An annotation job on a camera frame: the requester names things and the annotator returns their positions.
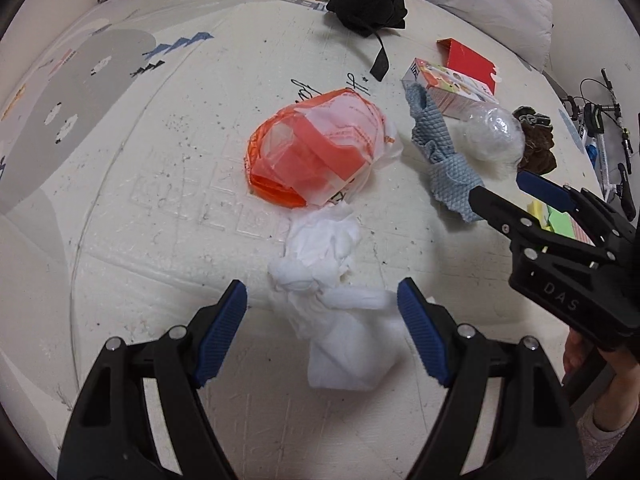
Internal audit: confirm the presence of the white tissue paper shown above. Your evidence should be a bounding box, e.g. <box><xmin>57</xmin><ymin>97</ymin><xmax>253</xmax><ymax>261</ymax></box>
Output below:
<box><xmin>267</xmin><ymin>205</ymin><xmax>408</xmax><ymax>392</ymax></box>

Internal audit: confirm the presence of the red paper envelope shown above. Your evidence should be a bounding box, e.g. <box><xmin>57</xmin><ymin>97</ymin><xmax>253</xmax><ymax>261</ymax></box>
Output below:
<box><xmin>436</xmin><ymin>38</ymin><xmax>502</xmax><ymax>97</ymax></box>

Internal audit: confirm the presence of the black fabric bag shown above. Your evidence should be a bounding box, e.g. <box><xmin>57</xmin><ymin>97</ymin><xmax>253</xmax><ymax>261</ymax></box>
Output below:
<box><xmin>327</xmin><ymin>0</ymin><xmax>408</xmax><ymax>82</ymax></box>

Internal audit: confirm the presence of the yellow sticky note pad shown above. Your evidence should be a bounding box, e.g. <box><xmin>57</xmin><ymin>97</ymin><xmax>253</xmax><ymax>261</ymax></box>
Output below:
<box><xmin>527</xmin><ymin>199</ymin><xmax>551</xmax><ymax>231</ymax></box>

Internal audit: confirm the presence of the printed play mat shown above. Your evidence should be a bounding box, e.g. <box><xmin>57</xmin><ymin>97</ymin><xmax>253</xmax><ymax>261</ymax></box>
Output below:
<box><xmin>0</xmin><ymin>0</ymin><xmax>616</xmax><ymax>480</ymax></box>

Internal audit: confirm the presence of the printed milk carton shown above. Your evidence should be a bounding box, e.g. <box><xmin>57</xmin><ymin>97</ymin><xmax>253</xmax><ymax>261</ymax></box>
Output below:
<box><xmin>401</xmin><ymin>57</ymin><xmax>501</xmax><ymax>120</ymax></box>

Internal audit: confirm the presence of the green sticky note pad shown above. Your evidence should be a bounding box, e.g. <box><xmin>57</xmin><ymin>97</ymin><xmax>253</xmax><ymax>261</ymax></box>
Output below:
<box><xmin>545</xmin><ymin>205</ymin><xmax>576</xmax><ymax>238</ymax></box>

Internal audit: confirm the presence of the crumpled clear plastic wrap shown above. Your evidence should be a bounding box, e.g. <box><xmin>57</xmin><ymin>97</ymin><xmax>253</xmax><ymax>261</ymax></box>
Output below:
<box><xmin>462</xmin><ymin>102</ymin><xmax>527</xmax><ymax>181</ymax></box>

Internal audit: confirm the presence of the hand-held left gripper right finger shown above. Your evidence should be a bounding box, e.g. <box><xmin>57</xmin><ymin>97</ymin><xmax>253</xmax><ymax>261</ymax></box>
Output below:
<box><xmin>396</xmin><ymin>277</ymin><xmax>588</xmax><ymax>480</ymax></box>

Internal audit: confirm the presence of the grey textured cloth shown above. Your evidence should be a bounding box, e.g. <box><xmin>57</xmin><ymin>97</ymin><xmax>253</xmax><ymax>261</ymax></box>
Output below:
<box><xmin>404</xmin><ymin>82</ymin><xmax>485</xmax><ymax>224</ymax></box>

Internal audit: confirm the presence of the pink checkered pad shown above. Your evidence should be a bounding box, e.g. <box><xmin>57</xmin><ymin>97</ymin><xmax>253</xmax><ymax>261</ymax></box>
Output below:
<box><xmin>570</xmin><ymin>220</ymin><xmax>598</xmax><ymax>248</ymax></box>

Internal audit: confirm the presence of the white pillow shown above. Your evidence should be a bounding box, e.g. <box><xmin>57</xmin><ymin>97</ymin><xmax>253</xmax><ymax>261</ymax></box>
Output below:
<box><xmin>430</xmin><ymin>0</ymin><xmax>553</xmax><ymax>73</ymax></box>

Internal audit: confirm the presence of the person's right hand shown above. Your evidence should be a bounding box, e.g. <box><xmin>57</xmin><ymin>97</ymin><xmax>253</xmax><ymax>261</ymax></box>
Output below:
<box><xmin>562</xmin><ymin>330</ymin><xmax>601</xmax><ymax>386</ymax></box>

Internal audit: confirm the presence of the brown knitted cloth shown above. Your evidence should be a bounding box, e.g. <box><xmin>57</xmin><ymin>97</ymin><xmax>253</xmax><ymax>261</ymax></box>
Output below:
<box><xmin>512</xmin><ymin>105</ymin><xmax>558</xmax><ymax>176</ymax></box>

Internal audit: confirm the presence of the white bicycle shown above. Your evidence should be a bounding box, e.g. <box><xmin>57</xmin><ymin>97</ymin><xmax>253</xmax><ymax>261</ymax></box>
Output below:
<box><xmin>560</xmin><ymin>67</ymin><xmax>640</xmax><ymax>221</ymax></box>

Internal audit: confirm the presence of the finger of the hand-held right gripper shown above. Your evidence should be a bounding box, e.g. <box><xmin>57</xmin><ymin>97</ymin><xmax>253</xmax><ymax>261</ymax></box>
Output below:
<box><xmin>517</xmin><ymin>170</ymin><xmax>637</xmax><ymax>247</ymax></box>
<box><xmin>469</xmin><ymin>186</ymin><xmax>597</xmax><ymax>264</ymax></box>

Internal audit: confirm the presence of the person's right forearm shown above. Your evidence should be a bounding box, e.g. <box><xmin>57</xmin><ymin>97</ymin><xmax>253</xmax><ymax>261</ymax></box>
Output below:
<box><xmin>575</xmin><ymin>347</ymin><xmax>640</xmax><ymax>463</ymax></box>

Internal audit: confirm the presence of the orange and white plastic bag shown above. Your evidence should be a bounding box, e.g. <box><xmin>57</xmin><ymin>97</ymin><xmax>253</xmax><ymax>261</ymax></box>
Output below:
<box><xmin>242</xmin><ymin>87</ymin><xmax>405</xmax><ymax>209</ymax></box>

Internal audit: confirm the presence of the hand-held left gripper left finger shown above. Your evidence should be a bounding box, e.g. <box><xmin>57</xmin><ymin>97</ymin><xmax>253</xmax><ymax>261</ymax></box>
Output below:
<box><xmin>56</xmin><ymin>280</ymin><xmax>248</xmax><ymax>480</ymax></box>

